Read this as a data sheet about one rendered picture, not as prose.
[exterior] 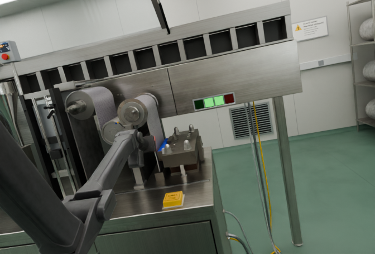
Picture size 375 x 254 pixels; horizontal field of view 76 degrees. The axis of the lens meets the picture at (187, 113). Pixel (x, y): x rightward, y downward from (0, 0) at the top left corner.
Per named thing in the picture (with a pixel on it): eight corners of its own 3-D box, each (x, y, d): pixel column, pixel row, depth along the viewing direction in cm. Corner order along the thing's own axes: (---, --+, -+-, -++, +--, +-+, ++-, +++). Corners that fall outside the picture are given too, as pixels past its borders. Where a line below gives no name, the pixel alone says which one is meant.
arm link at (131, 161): (139, 130, 85) (115, 134, 86) (141, 163, 82) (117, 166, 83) (148, 137, 97) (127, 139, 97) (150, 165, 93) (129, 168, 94)
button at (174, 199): (163, 207, 94) (162, 202, 93) (167, 198, 100) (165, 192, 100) (181, 205, 93) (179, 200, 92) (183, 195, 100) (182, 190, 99)
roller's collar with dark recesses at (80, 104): (69, 115, 112) (65, 102, 111) (76, 113, 118) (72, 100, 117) (81, 113, 112) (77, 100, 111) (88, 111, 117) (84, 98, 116)
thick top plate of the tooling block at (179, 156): (164, 167, 115) (161, 156, 114) (175, 142, 154) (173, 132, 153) (197, 162, 113) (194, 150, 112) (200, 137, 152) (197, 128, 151)
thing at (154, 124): (155, 156, 119) (146, 120, 116) (163, 141, 142) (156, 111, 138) (156, 156, 119) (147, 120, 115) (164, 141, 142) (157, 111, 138)
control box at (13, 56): (-2, 63, 115) (-9, 42, 113) (8, 63, 121) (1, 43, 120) (13, 60, 115) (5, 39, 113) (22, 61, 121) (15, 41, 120)
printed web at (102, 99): (89, 188, 125) (61, 94, 116) (107, 169, 148) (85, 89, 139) (161, 177, 121) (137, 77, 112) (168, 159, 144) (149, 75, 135)
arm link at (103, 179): (100, 205, 47) (48, 212, 48) (108, 228, 49) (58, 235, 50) (142, 125, 88) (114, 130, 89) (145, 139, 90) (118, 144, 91)
